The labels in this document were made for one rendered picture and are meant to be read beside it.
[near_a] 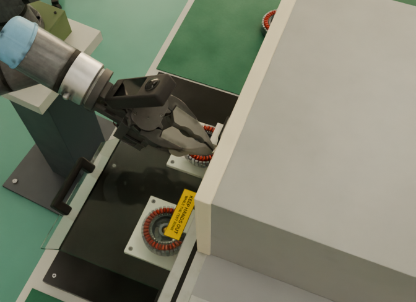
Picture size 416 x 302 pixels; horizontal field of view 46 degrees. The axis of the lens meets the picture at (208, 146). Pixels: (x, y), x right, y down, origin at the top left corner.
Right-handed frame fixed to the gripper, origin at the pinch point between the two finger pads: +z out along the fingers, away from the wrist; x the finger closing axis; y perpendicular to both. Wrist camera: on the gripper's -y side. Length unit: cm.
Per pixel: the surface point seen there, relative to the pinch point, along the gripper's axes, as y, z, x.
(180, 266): 5.5, 5.2, 17.9
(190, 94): 46, 0, -36
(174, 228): 11.9, 3.3, 10.9
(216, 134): 30.2, 7.8, -20.1
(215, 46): 48, 1, -56
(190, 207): 11.4, 4.3, 6.2
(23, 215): 143, -26, -6
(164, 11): 140, -19, -132
